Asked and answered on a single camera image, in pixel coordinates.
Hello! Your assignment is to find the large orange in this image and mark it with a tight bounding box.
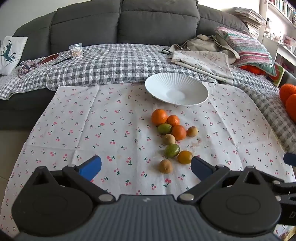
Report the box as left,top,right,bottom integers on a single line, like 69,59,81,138
151,109,168,126

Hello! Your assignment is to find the red flat case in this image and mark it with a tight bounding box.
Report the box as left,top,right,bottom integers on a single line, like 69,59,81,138
38,53,61,65

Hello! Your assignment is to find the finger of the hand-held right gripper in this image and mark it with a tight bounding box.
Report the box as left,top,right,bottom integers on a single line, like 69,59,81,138
283,152,296,166
272,179,296,226

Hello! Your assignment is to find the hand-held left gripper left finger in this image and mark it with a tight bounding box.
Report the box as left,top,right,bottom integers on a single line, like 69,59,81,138
30,156,116,205

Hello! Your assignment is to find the white bookshelf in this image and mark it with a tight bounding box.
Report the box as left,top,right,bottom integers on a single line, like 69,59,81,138
259,0,296,78

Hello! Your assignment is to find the beige cloth bag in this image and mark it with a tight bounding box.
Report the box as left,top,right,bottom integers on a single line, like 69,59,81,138
170,34,241,65

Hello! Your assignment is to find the deep orange mandarin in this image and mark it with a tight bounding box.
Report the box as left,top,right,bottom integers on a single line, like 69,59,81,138
172,125,187,141

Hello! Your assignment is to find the striped patterned cushion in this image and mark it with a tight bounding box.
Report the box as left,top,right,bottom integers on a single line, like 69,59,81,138
214,26,277,77

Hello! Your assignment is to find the grey checked blanket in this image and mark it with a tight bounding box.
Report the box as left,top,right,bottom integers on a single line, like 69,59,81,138
0,43,296,154

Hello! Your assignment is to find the small orange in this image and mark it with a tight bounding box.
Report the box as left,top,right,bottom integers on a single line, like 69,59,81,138
167,115,180,127

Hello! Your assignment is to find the dark grey sofa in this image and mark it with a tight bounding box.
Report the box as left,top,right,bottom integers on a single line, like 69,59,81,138
0,0,253,131

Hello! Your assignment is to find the folded floral cloth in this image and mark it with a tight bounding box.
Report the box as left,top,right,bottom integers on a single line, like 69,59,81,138
171,50,235,85

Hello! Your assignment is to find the orange fuzzy cushion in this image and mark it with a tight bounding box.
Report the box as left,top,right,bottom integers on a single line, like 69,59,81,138
239,65,267,75

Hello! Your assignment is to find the small brown fruit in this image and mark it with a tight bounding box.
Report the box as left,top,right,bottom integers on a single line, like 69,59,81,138
159,159,173,174
162,134,176,146
186,126,199,137

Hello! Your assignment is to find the green lime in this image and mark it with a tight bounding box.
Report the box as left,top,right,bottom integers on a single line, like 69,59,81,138
158,123,173,135
164,144,180,159

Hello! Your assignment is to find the cherry print tablecloth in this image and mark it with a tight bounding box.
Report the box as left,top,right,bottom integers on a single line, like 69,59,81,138
0,82,296,240

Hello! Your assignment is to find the stack of newspapers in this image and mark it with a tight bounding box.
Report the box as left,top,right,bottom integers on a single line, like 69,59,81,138
231,7,268,39

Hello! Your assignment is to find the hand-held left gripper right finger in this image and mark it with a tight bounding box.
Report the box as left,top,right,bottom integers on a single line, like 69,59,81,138
178,156,274,204

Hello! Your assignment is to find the clear cotton swab box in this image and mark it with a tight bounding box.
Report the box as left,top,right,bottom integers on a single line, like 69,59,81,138
69,43,83,58

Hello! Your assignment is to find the white deer print pillow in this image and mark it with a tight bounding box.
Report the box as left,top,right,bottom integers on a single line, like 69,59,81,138
0,36,28,76

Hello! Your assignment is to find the yellowish orange citrus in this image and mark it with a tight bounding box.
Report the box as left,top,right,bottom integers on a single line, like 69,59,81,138
177,150,193,165

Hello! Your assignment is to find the orange plush toy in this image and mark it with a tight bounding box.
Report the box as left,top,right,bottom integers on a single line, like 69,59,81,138
279,84,296,124

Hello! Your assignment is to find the green and red cushion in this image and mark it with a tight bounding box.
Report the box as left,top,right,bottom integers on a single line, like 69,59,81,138
268,63,285,88

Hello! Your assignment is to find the purple floral pouch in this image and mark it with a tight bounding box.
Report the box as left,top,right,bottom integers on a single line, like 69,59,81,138
18,59,46,78

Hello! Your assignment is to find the white ribbed bowl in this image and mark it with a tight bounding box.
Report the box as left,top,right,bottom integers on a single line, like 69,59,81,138
144,72,209,106

